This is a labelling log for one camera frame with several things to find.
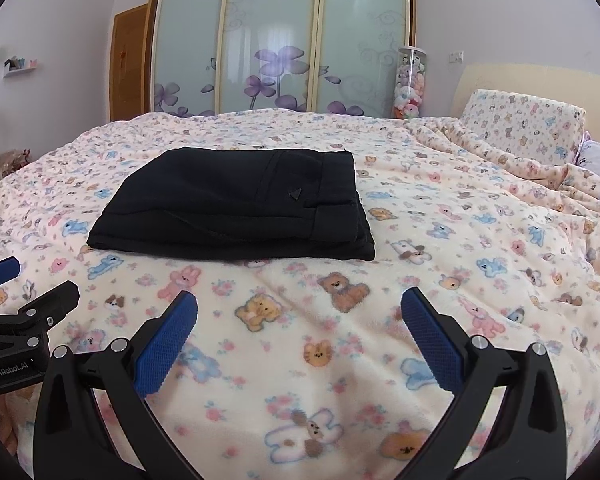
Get black pants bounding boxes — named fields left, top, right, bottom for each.
left=86, top=147, right=377, bottom=263

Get wardrobe with flowered glass doors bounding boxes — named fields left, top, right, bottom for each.
left=147, top=0, right=417, bottom=120

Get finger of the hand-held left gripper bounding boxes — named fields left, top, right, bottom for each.
left=0, top=256, right=21, bottom=294
left=0, top=280, right=81, bottom=350

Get beige bed headboard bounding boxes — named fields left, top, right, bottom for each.
left=450, top=62, right=600, bottom=153

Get clear tube of plush toys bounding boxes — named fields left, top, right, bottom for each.
left=390, top=46, right=430, bottom=121

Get bear printed fleece blanket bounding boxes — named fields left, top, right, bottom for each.
left=0, top=109, right=600, bottom=480

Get wooden door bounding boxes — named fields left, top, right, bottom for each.
left=109, top=3, right=152, bottom=122

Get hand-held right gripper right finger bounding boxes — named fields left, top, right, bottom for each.
left=401, top=287, right=567, bottom=480

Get bear printed pillow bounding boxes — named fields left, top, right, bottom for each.
left=459, top=88, right=587, bottom=167

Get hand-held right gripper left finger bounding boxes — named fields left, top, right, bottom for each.
left=32, top=290, right=199, bottom=480

